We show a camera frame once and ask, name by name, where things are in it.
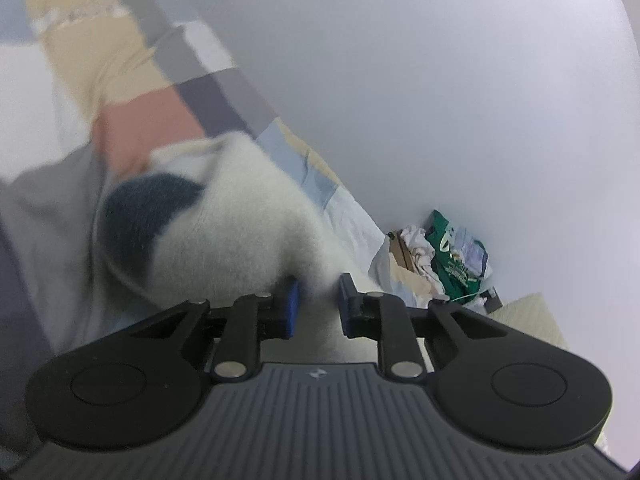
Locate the cream sweater with blue stripes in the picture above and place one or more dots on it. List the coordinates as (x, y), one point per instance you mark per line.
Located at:
(217, 219)

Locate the wall power socket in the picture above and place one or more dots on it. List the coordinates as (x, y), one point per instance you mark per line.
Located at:
(492, 300)

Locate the patchwork pastel bed cover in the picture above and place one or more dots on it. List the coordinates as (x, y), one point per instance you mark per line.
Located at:
(90, 89)

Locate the clear plastic package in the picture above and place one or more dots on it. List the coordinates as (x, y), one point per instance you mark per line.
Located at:
(469, 252)

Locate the white crumpled cloth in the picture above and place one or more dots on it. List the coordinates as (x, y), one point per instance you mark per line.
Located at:
(421, 253)

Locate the cardboard box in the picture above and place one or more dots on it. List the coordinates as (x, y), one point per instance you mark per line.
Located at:
(401, 252)

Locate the white spray bottle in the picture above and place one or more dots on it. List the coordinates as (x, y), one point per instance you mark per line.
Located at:
(477, 305)

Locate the green plastic bag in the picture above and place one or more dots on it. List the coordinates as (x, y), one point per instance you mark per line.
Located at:
(459, 286)

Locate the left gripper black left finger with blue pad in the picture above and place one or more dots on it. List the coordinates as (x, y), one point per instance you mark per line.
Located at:
(140, 383)

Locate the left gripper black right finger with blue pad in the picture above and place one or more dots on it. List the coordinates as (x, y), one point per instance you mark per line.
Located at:
(493, 382)

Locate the cream textured cushion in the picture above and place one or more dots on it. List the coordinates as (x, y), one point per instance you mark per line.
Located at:
(531, 315)

